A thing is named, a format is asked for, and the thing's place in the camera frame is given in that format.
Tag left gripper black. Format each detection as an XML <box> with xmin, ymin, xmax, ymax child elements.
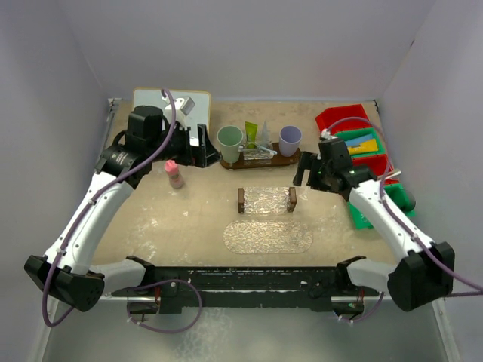
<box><xmin>148</xmin><ymin>121</ymin><xmax>221</xmax><ymax>167</ymax></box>

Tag green plastic cup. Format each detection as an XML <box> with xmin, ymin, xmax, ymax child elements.
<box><xmin>217</xmin><ymin>125</ymin><xmax>244</xmax><ymax>164</ymax></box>

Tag purple plastic cup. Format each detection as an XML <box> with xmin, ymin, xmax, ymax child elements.
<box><xmin>278</xmin><ymin>125</ymin><xmax>302</xmax><ymax>157</ymax></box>

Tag grey toothbrush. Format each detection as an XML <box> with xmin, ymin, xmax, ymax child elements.
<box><xmin>238</xmin><ymin>146</ymin><xmax>259</xmax><ymax>152</ymax></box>

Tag white grey toothpaste tube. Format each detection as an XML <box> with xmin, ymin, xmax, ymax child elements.
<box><xmin>260</xmin><ymin>121</ymin><xmax>271</xmax><ymax>148</ymax></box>

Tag clear acrylic toothbrush holder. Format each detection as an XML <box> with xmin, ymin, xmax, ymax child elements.
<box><xmin>242</xmin><ymin>149</ymin><xmax>275</xmax><ymax>165</ymax></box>

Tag clear jar brown lid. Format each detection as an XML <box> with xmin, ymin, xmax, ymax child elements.
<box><xmin>237</xmin><ymin>186</ymin><xmax>297</xmax><ymax>215</ymax></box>

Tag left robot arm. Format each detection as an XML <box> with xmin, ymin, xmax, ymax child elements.
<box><xmin>24</xmin><ymin>106</ymin><xmax>220</xmax><ymax>311</ymax></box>

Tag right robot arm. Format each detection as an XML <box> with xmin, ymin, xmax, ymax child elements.
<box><xmin>293</xmin><ymin>137</ymin><xmax>455</xmax><ymax>311</ymax></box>

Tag dark wooden oval tray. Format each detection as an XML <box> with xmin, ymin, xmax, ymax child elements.
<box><xmin>220</xmin><ymin>143</ymin><xmax>301</xmax><ymax>170</ymax></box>

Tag blue toothpaste tube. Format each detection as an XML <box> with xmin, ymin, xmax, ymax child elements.
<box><xmin>345</xmin><ymin>134</ymin><xmax>374</xmax><ymax>147</ymax></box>

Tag yellow toothpaste tube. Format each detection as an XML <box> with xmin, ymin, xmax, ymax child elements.
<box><xmin>347</xmin><ymin>139</ymin><xmax>379</xmax><ymax>156</ymax></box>

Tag white toothbrush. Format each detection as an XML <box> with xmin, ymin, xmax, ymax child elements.
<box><xmin>386</xmin><ymin>170</ymin><xmax>401</xmax><ymax>178</ymax></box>

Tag pink cap bottle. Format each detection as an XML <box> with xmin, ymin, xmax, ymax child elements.
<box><xmin>164</xmin><ymin>160</ymin><xmax>184</xmax><ymax>189</ymax></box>

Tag red bin far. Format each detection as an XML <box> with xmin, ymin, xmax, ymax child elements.
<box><xmin>315</xmin><ymin>103</ymin><xmax>370</xmax><ymax>134</ymax></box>

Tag textured clear oval mat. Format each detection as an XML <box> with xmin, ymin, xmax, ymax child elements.
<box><xmin>223</xmin><ymin>220</ymin><xmax>313</xmax><ymax>255</ymax></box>

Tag green bin cups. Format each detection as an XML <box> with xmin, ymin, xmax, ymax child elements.
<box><xmin>347</xmin><ymin>183</ymin><xmax>416</xmax><ymax>230</ymax></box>

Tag small whiteboard wooden frame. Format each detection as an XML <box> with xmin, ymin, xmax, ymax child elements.
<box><xmin>133</xmin><ymin>87</ymin><xmax>211</xmax><ymax>128</ymax></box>

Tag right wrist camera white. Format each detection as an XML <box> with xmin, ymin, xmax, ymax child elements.
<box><xmin>321</xmin><ymin>129</ymin><xmax>335</xmax><ymax>140</ymax></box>

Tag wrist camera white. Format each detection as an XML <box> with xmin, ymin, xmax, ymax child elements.
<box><xmin>162</xmin><ymin>97</ymin><xmax>195</xmax><ymax>128</ymax></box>
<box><xmin>321</xmin><ymin>129</ymin><xmax>335</xmax><ymax>140</ymax></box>

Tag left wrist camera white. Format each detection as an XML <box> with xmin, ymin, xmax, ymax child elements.
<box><xmin>162</xmin><ymin>97</ymin><xmax>195</xmax><ymax>128</ymax></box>

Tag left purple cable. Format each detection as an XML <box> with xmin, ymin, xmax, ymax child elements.
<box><xmin>42</xmin><ymin>88</ymin><xmax>177</xmax><ymax>328</ymax></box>

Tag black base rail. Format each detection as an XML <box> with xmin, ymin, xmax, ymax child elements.
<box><xmin>113</xmin><ymin>266</ymin><xmax>378</xmax><ymax>314</ymax></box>

